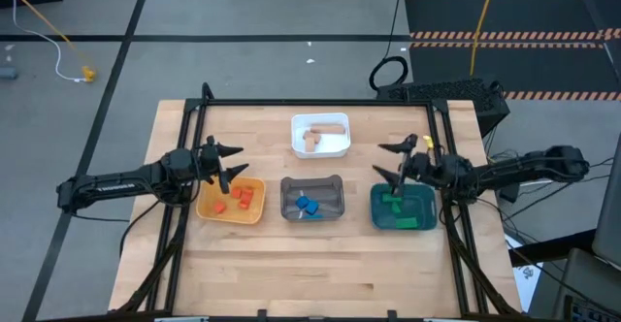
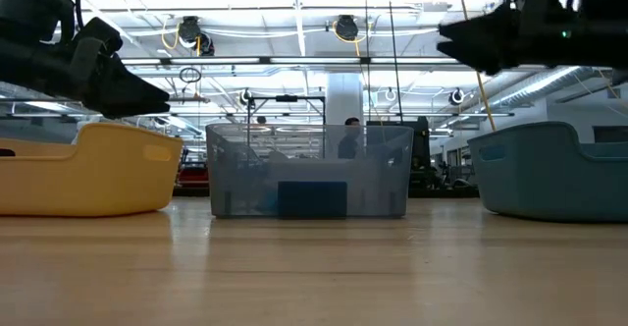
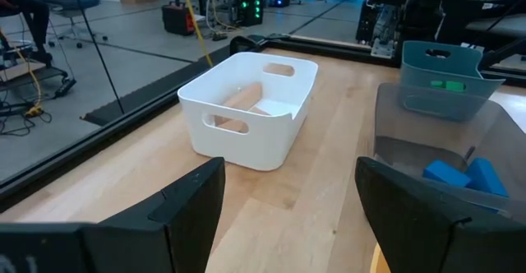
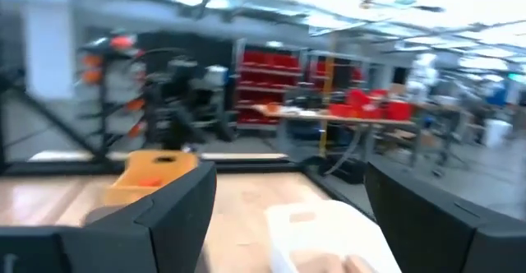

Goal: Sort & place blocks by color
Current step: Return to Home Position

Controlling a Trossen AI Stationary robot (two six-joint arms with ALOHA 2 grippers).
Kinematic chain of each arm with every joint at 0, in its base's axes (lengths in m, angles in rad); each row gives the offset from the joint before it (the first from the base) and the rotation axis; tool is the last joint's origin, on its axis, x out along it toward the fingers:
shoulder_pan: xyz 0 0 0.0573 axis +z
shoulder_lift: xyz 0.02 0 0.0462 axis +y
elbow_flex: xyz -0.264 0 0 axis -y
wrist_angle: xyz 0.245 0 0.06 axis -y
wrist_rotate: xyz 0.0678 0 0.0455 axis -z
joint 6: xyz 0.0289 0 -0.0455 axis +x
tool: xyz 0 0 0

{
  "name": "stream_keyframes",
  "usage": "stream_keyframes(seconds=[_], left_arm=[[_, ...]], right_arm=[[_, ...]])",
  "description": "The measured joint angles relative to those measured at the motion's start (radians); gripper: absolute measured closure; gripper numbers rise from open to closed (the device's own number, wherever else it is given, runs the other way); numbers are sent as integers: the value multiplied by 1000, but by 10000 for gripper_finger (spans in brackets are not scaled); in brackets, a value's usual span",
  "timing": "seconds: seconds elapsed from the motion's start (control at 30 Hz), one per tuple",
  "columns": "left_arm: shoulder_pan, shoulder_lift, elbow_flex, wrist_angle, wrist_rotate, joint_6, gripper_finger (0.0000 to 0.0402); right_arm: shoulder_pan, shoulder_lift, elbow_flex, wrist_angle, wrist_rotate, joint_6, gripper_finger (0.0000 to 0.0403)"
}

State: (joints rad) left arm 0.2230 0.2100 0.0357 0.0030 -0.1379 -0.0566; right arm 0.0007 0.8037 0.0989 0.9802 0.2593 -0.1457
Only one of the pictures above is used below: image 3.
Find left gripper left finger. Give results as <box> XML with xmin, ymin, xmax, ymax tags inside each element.
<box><xmin>81</xmin><ymin>156</ymin><xmax>227</xmax><ymax>273</ymax></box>

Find blue rounded block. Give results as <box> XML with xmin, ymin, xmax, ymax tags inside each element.
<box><xmin>465</xmin><ymin>156</ymin><xmax>510</xmax><ymax>199</ymax></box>

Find yellow floor cable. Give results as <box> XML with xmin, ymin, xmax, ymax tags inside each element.
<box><xmin>0</xmin><ymin>25</ymin><xmax>44</xmax><ymax>109</ymax></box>

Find white plastic bin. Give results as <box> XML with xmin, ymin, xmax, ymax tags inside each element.
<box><xmin>177</xmin><ymin>51</ymin><xmax>320</xmax><ymax>172</ymax></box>

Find silver mounting bracket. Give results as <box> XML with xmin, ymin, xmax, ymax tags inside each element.
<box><xmin>368</xmin><ymin>4</ymin><xmax>399</xmax><ymax>59</ymax></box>

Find teal plastic bin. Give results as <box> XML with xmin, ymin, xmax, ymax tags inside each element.
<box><xmin>399</xmin><ymin>39</ymin><xmax>506</xmax><ymax>123</ymax></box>

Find long blue block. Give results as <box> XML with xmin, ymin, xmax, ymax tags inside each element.
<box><xmin>422</xmin><ymin>159</ymin><xmax>473</xmax><ymax>189</ymax></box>

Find long wooden block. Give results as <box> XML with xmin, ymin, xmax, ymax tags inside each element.
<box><xmin>223</xmin><ymin>82</ymin><xmax>265</xmax><ymax>114</ymax></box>

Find person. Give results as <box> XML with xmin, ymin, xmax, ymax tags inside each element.
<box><xmin>0</xmin><ymin>0</ymin><xmax>53</xmax><ymax>67</ymax></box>

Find grey translucent plastic bin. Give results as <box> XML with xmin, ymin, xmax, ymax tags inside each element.
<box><xmin>372</xmin><ymin>82</ymin><xmax>526</xmax><ymax>224</ymax></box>

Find black hanging cable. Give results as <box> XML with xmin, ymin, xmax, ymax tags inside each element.
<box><xmin>68</xmin><ymin>0</ymin><xmax>126</xmax><ymax>117</ymax></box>

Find black device green lights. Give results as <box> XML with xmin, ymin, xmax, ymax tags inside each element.
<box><xmin>235</xmin><ymin>0</ymin><xmax>265</xmax><ymax>28</ymax></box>

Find black red equipment case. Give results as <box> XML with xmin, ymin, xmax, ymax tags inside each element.
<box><xmin>161</xmin><ymin>1</ymin><xmax>196</xmax><ymax>36</ymax></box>

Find yellow hanging rope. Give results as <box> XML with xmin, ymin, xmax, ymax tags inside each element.
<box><xmin>178</xmin><ymin>0</ymin><xmax>215</xmax><ymax>68</ymax></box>

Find office chair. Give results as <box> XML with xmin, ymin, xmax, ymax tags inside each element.
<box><xmin>39</xmin><ymin>0</ymin><xmax>108</xmax><ymax>49</ymax></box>

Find yellow plastic bin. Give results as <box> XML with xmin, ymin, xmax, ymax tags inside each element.
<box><xmin>368</xmin><ymin>243</ymin><xmax>395</xmax><ymax>273</ymax></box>

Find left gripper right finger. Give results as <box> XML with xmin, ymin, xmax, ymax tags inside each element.
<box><xmin>355</xmin><ymin>156</ymin><xmax>526</xmax><ymax>273</ymax></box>

